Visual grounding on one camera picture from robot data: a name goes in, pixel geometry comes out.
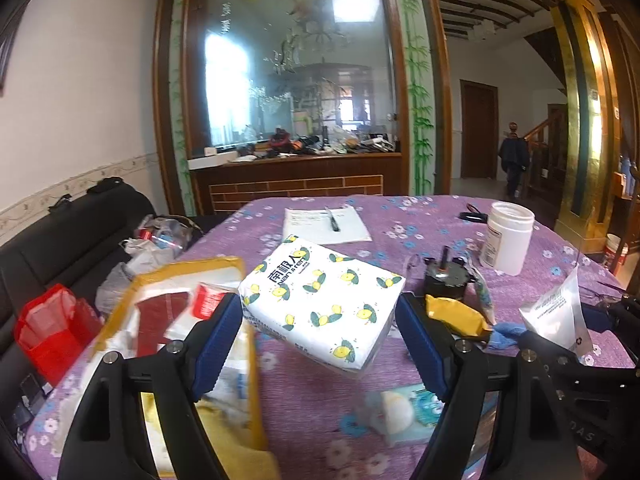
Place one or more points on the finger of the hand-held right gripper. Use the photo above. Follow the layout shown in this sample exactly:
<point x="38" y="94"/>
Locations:
<point x="600" y="377"/>
<point x="625" y="317"/>

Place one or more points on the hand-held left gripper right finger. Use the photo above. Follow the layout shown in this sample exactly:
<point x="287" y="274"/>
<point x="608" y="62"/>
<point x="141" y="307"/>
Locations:
<point x="425" y="350"/>

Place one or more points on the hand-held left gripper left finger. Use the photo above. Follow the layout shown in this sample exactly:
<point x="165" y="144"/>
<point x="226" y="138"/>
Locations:
<point x="220" y="345"/>

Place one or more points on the mustard yellow cloth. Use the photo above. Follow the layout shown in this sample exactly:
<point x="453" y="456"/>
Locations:
<point x="455" y="315"/>

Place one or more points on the white printed packet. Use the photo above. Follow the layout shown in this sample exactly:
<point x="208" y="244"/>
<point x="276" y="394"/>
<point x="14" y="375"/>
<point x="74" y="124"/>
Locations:
<point x="555" y="315"/>

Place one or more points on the yellow box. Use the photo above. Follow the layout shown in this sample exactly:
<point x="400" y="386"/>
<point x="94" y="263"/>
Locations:
<point x="200" y="263"/>

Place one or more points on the yellow towel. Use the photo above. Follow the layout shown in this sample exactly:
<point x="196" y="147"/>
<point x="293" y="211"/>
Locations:
<point x="235" y="440"/>

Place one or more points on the lemon print tissue pack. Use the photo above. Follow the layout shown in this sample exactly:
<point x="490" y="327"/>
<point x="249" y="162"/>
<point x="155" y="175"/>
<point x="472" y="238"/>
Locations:
<point x="320" y="300"/>

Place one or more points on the red label white packet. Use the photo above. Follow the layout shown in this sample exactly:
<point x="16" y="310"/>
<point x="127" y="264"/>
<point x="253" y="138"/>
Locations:
<point x="207" y="300"/>

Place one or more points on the light blue printed packet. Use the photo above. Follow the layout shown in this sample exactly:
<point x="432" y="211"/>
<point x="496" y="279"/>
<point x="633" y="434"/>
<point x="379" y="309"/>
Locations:
<point x="425" y="405"/>

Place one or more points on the white bucket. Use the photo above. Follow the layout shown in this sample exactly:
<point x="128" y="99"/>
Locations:
<point x="615" y="255"/>

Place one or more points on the white round puff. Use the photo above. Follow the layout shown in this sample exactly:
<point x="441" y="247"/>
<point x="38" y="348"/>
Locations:
<point x="395" y="407"/>

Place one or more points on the red foil packet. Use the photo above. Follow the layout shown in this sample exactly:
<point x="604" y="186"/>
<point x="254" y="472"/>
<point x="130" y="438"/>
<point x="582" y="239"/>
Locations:
<point x="160" y="320"/>

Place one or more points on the black stepper motor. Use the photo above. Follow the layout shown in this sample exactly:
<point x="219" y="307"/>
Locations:
<point x="447" y="280"/>

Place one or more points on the green patterned packet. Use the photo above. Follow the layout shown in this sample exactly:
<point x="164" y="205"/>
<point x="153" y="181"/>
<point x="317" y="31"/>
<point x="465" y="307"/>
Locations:
<point x="482" y="295"/>

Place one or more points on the purple floral tablecloth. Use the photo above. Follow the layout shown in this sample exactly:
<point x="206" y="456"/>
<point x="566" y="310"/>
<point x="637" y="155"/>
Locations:
<point x="310" y="410"/>

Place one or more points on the grey plastic bag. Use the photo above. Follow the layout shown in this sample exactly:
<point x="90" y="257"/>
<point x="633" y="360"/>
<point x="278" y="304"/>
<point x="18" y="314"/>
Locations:
<point x="117" y="285"/>

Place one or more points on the clear plastic bag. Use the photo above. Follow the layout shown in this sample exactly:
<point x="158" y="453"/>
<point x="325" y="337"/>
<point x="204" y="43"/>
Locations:
<point x="165" y="235"/>

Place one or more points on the white plastic jar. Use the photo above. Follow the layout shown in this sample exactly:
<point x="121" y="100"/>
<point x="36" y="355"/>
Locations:
<point x="507" y="245"/>

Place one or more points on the black sunglasses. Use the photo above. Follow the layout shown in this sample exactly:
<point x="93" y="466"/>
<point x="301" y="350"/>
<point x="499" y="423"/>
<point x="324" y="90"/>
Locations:
<point x="472" y="216"/>

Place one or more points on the white notepad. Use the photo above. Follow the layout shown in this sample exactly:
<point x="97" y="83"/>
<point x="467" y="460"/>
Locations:
<point x="310" y="225"/>

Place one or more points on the black pen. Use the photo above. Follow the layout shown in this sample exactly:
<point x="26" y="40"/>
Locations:
<point x="334" y="221"/>

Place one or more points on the red bag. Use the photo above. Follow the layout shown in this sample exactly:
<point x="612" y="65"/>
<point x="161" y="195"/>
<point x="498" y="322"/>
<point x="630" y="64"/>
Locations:
<point x="55" y="330"/>

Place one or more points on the wooden staircase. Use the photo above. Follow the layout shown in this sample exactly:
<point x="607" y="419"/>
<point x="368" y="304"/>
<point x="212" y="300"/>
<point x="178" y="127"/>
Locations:
<point x="545" y="160"/>

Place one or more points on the white flat box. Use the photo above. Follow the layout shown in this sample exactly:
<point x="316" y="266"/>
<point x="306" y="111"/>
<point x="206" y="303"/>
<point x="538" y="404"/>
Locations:
<point x="212" y="161"/>

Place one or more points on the wooden counter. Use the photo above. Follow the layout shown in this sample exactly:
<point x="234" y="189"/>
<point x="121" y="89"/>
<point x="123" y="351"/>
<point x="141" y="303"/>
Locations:
<point x="300" y="175"/>

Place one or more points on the black sofa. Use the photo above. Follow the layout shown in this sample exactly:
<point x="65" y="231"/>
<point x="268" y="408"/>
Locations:
<point x="60" y="240"/>

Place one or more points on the golden pillar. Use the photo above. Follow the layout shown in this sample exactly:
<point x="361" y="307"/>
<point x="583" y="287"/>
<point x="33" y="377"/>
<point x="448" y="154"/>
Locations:
<point x="580" y="110"/>

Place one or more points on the pile of assorted household items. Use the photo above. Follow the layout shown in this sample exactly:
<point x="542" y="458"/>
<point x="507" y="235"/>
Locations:
<point x="320" y="142"/>

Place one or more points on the wooden door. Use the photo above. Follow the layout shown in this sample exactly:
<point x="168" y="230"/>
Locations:
<point x="479" y="130"/>

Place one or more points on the bamboo painted panel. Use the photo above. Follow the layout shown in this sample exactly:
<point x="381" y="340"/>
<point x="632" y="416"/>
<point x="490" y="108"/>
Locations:
<point x="417" y="85"/>
<point x="176" y="110"/>

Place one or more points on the etched glass partition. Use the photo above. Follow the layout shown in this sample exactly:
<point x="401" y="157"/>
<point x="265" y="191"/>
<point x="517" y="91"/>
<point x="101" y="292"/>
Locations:
<point x="350" y="35"/>

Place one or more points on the framed painting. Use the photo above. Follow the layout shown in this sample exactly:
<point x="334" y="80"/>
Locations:
<point x="5" y="67"/>

